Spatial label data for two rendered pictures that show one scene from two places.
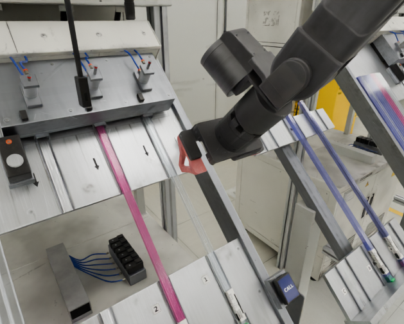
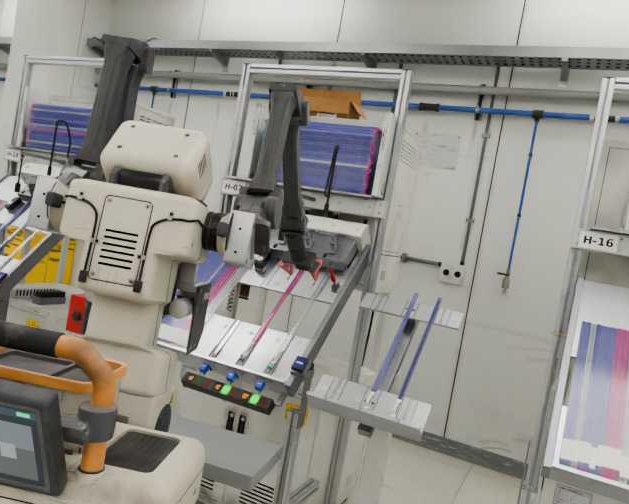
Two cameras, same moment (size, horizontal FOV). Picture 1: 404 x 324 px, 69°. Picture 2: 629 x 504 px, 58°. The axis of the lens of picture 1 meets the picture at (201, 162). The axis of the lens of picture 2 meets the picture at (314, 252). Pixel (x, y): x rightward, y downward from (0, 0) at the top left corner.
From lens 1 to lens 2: 1.79 m
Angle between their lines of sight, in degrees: 63
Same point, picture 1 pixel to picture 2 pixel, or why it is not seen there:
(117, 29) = (345, 224)
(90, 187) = (277, 284)
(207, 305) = (268, 348)
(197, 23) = not seen: outside the picture
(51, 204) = (260, 281)
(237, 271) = (294, 350)
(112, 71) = (325, 241)
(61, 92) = not seen: hidden behind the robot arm
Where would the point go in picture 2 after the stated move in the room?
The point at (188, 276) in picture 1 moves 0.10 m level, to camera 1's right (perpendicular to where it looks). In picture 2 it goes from (273, 334) to (286, 341)
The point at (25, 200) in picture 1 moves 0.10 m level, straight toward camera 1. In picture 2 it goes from (255, 276) to (241, 276)
